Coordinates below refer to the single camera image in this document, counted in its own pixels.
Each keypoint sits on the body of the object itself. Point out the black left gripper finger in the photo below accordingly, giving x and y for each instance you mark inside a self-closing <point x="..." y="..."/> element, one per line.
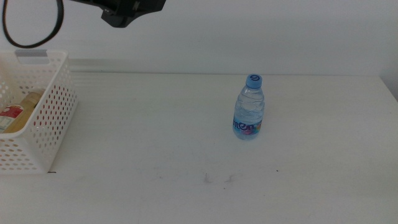
<point x="149" y="4"/>

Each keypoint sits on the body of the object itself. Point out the yellow tea bottle red label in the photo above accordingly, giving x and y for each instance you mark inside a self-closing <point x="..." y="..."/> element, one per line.
<point x="28" y="105"/>

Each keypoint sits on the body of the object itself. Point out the clear water bottle blue cap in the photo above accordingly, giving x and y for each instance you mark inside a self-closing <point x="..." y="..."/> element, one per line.
<point x="248" y="105"/>

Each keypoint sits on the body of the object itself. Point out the white perforated plastic basket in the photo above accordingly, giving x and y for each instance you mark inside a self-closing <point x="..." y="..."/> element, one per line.
<point x="59" y="81"/>

